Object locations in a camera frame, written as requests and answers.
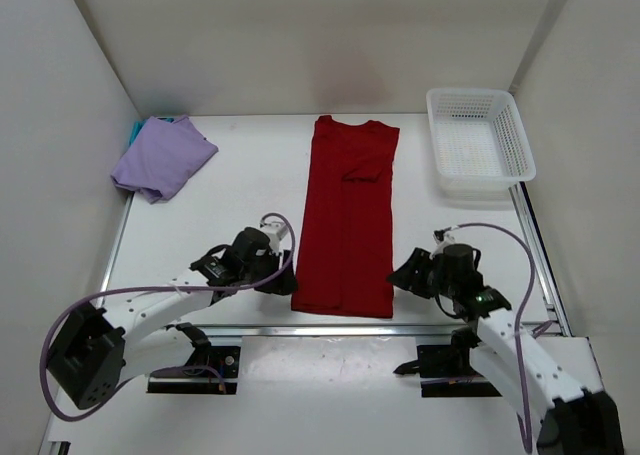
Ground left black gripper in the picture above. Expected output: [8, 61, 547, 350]
[240, 246, 299, 295]

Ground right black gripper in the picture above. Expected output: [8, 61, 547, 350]
[387, 250, 457, 301]

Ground red t shirt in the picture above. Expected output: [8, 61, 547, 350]
[291, 115, 400, 319]

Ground lavender t shirt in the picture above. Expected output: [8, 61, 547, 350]
[111, 116, 219, 204]

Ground teal t shirt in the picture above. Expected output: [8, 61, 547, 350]
[128, 117, 175, 146]

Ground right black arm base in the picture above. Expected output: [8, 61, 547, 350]
[393, 328, 500, 398]

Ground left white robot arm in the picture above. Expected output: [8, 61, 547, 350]
[40, 215, 297, 412]

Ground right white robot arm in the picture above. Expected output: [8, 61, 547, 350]
[387, 244, 624, 454]

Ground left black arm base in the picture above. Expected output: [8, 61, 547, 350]
[147, 323, 241, 396]

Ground white plastic laundry basket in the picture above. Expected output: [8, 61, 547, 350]
[426, 87, 537, 198]

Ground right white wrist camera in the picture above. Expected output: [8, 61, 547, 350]
[433, 226, 459, 255]

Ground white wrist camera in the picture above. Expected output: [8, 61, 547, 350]
[259, 217, 289, 253]
[433, 226, 459, 255]

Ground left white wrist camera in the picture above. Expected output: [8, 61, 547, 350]
[259, 217, 289, 253]

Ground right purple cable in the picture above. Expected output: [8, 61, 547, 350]
[449, 222, 556, 451]

